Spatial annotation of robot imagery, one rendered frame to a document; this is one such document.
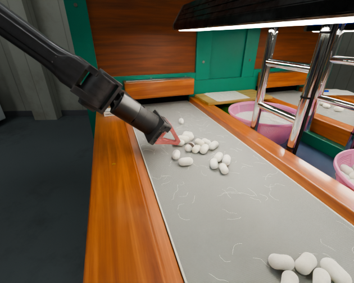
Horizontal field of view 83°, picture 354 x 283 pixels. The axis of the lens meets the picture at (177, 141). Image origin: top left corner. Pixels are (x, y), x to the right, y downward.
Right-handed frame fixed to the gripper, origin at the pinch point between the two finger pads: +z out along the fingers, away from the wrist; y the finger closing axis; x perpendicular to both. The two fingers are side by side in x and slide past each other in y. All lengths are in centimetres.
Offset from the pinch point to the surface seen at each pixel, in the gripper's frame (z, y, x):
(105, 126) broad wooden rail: -14.5, 16.3, 12.0
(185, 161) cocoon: -0.6, -9.7, 1.0
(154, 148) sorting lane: -3.4, 1.7, 5.7
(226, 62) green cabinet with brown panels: 20, 42, -37
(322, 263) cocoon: 6.0, -38.3, -4.6
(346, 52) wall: 196, 139, -182
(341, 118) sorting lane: 53, 1, -43
